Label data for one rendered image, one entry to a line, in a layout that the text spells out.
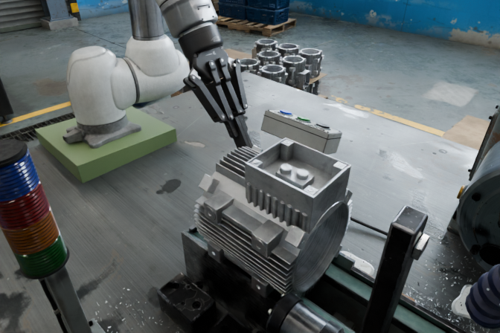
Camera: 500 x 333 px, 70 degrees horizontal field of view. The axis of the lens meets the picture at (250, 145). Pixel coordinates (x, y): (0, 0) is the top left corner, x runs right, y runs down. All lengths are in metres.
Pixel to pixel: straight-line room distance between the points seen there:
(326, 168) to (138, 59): 0.81
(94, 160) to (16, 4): 6.02
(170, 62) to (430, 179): 0.89
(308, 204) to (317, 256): 0.20
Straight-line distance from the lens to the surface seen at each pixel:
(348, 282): 0.68
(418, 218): 0.31
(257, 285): 0.59
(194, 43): 0.64
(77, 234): 0.99
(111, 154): 1.16
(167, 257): 0.87
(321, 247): 0.67
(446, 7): 6.18
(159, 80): 1.23
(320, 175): 0.56
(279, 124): 0.81
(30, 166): 0.51
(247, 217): 0.55
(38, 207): 0.53
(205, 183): 0.59
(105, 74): 1.16
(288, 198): 0.50
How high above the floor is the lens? 1.44
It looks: 32 degrees down
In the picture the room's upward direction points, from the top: straight up
